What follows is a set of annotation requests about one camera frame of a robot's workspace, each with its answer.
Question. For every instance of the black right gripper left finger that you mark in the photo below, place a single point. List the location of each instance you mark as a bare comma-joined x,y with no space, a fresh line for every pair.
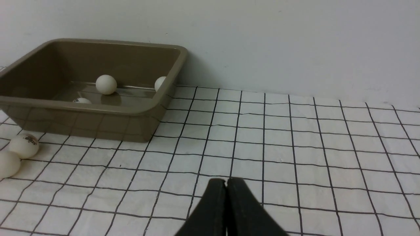
207,219

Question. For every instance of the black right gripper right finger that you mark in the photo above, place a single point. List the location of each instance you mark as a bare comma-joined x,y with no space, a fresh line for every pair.
245,216

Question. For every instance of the white ping-pong ball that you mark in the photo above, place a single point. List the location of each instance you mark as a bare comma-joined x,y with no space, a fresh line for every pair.
24,145
9,164
106,84
159,82

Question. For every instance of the white ping-pong ball back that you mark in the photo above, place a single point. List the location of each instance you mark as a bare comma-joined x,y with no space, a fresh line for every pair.
24,145

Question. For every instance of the white ping-pong ball logo bin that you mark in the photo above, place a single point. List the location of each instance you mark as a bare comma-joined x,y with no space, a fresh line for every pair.
82,101

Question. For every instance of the white black-grid tablecloth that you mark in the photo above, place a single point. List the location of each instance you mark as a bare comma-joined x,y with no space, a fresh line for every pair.
318,166

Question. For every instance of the olive plastic bin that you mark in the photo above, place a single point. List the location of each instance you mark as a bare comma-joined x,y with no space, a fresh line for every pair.
37,90

